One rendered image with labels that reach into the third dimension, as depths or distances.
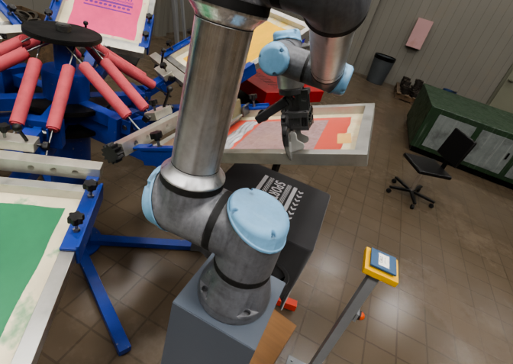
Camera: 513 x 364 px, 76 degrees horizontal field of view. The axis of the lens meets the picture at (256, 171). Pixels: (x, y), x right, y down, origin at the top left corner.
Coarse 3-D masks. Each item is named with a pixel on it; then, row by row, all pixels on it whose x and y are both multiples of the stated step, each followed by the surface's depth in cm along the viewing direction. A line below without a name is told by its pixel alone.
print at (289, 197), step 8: (264, 176) 156; (264, 184) 151; (272, 184) 152; (280, 184) 154; (272, 192) 147; (280, 192) 148; (288, 192) 150; (296, 192) 152; (280, 200) 143; (288, 200) 145; (296, 200) 147; (288, 208) 140; (296, 208) 141
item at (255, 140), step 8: (248, 136) 132; (256, 136) 130; (264, 136) 129; (272, 136) 128; (280, 136) 126; (312, 136) 122; (320, 136) 120; (328, 136) 119; (336, 136) 118; (240, 144) 124; (248, 144) 122; (256, 144) 121; (264, 144) 120; (272, 144) 119; (280, 144) 118; (312, 144) 114; (320, 144) 113; (328, 144) 112; (336, 144) 111
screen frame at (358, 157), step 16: (256, 112) 157; (320, 112) 146; (336, 112) 144; (352, 112) 141; (368, 112) 128; (368, 128) 111; (160, 144) 125; (368, 144) 98; (224, 160) 109; (240, 160) 106; (256, 160) 104; (272, 160) 102; (288, 160) 101; (304, 160) 99; (320, 160) 97; (336, 160) 95; (352, 160) 93
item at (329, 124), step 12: (252, 120) 154; (276, 120) 148; (324, 120) 138; (336, 120) 136; (348, 120) 134; (228, 132) 140; (252, 132) 136; (264, 132) 134; (276, 132) 132; (312, 132) 126; (324, 132) 124; (336, 132) 122
